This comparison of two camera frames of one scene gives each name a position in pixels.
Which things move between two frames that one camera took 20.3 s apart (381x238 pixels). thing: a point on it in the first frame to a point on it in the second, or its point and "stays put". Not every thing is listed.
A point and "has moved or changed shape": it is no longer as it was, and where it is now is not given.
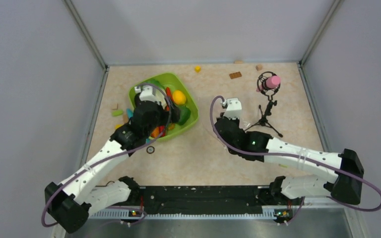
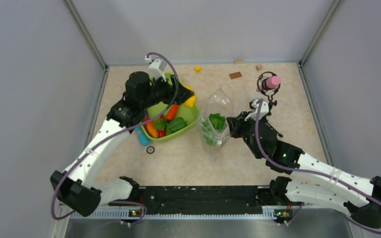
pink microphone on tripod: [269, 83] stays put
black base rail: [205, 199] stays put
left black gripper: [165, 115] to [170, 89]
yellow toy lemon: [178, 97] has moved or changed shape
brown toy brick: [235, 75] stays put
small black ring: [153, 149] stays put
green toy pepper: [185, 113] to [175, 125]
